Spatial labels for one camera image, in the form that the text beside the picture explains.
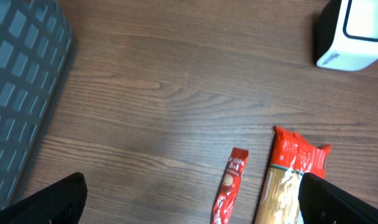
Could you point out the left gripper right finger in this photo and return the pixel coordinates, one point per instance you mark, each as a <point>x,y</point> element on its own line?
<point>324,203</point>

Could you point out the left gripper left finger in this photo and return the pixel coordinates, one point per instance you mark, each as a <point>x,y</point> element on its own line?
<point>60,203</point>

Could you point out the spaghetti pack orange ends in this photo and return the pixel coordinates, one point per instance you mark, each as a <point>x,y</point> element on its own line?
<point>292,157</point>

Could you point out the red chocolate bar wrapper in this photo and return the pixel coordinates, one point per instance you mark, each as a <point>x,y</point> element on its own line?
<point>229,187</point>

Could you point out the white barcode scanner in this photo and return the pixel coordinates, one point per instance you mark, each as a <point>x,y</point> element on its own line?
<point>347,36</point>

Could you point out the grey plastic mesh basket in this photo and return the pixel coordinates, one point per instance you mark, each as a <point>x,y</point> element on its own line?
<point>37,50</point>

